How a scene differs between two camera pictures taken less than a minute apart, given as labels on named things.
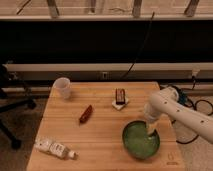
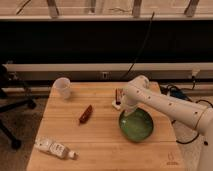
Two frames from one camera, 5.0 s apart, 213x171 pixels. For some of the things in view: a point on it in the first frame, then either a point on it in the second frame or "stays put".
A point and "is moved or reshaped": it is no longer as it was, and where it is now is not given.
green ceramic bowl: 138,142 is moved or reshaped
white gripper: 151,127 -> 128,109
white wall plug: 195,71 stays put
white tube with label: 56,149 stays put
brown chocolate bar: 120,96 stays put
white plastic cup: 61,88 stays put
